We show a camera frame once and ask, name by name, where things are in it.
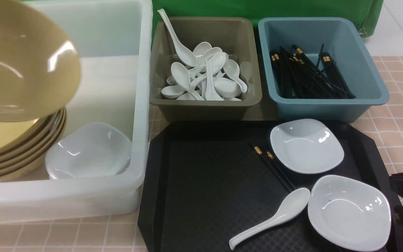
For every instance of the white spoon low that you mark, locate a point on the white spoon low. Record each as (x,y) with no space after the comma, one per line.
(172,92)
(227,88)

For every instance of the white square dish in tub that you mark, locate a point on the white square dish in tub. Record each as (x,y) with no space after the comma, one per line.
(96,149)

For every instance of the black chopstick gold tip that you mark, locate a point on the black chopstick gold tip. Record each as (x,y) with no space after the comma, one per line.
(271,157)
(271,167)

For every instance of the green cloth backdrop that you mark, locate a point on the green cloth backdrop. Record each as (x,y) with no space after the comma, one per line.
(364,14)

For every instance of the slanted black chopstick in bin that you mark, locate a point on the slanted black chopstick in bin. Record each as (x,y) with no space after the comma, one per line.
(319,56)

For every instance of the white spoon front left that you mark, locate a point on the white spoon front left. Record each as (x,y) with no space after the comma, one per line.
(182,78)

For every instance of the large white plastic tub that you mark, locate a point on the large white plastic tub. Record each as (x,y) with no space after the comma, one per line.
(113,38)

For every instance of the tan noodle bowl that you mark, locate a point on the tan noodle bowl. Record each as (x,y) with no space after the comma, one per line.
(39,64)

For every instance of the white spoon right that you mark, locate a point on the white spoon right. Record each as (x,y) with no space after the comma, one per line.
(232,70)

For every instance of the white spoon centre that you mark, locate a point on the white spoon centre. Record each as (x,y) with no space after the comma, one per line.
(217,62)

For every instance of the black plastic serving tray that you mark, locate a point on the black plastic serving tray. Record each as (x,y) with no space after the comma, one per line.
(204,183)

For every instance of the white spoon low left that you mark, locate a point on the white spoon low left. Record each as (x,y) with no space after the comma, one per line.
(172,92)

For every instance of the blue plastic chopstick bin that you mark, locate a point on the blue plastic chopstick bin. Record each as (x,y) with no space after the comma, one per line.
(288,86)

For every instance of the white square dish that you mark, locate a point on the white square dish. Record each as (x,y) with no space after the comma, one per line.
(96,149)
(349,213)
(306,146)

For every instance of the olive plastic spoon bin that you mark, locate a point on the olive plastic spoon bin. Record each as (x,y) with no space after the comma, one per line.
(235,36)

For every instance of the upright white spoon in bin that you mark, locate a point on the upright white spoon in bin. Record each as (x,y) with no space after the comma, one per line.
(184,54)

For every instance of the white ceramic soup spoon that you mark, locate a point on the white ceramic soup spoon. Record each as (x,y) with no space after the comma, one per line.
(292,205)

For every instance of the white spoon low right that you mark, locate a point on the white spoon low right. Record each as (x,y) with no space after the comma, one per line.
(227,88)

